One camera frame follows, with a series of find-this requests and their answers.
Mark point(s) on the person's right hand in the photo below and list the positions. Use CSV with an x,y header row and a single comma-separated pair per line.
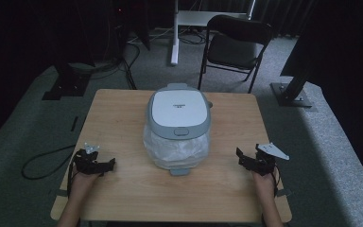
x,y
263,180

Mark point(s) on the black stand with flat base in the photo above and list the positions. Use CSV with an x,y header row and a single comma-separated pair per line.
x,y
66,83

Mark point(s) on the white plastic bag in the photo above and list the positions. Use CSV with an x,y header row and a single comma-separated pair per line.
x,y
176,149

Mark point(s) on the black folding chair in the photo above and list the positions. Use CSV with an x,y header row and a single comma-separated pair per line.
x,y
233,47

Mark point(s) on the black stand with metal base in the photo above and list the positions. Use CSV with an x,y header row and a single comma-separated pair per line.
x,y
293,91

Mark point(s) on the person's left hand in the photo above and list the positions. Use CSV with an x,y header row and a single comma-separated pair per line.
x,y
86,179

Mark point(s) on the small black strip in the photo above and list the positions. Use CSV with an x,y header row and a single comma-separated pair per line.
x,y
74,123

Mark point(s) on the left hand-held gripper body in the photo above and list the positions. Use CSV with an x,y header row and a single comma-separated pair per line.
x,y
86,160

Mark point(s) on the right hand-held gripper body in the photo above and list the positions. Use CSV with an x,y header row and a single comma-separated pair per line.
x,y
266,159

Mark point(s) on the white desk frame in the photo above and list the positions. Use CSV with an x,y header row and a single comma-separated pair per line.
x,y
178,31

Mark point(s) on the grey tape piece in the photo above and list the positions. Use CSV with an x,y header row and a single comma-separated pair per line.
x,y
61,193
284,192

